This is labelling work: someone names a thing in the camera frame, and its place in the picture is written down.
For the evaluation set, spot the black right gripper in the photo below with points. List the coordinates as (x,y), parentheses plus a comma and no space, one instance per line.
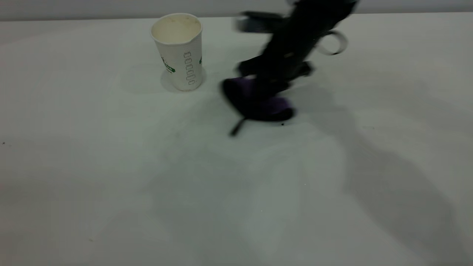
(284,55)

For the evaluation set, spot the purple microfiber cloth black trim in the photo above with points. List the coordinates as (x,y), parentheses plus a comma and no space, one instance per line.
(258,107)

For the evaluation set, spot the white paper coffee cup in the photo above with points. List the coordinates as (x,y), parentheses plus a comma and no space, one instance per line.
(179,55)

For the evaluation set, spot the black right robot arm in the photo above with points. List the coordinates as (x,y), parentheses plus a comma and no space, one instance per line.
(325,13)

